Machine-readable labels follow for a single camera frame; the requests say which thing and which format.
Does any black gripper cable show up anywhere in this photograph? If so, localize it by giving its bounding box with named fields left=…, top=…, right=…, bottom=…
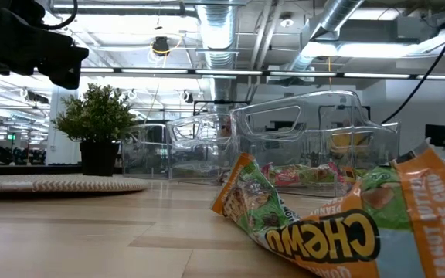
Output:
left=40, top=0, right=80, bottom=31

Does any round ceiling sensor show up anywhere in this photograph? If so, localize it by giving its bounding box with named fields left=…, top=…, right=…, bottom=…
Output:
left=279, top=13, right=295, bottom=29

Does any red green granola bar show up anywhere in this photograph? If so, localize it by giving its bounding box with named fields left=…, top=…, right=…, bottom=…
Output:
left=260, top=162, right=339, bottom=186

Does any clear plastic bin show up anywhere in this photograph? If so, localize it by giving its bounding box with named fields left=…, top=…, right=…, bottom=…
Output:
left=121, top=123, right=172, bottom=181
left=229, top=90, right=402, bottom=198
left=165, top=112, right=241, bottom=185

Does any black aluminium table frame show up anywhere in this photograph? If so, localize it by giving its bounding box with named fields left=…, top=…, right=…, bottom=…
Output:
left=0, top=164, right=125, bottom=176

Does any orange green granola bar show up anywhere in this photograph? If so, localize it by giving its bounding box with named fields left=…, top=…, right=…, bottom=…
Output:
left=210, top=139, right=445, bottom=278

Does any green potted plant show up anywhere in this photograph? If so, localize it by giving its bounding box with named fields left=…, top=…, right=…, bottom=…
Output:
left=51, top=83, right=138, bottom=178

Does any black overhead camera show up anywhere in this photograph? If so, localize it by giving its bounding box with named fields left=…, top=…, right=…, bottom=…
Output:
left=151, top=36, right=172, bottom=58

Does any black rail with light bars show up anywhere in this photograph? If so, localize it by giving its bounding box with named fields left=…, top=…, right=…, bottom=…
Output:
left=79, top=66, right=445, bottom=81

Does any black adapter box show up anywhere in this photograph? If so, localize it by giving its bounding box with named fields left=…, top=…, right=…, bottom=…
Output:
left=425, top=124, right=445, bottom=147

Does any round woven rope mat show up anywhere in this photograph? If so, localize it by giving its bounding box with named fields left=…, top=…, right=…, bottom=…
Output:
left=0, top=173, right=151, bottom=193

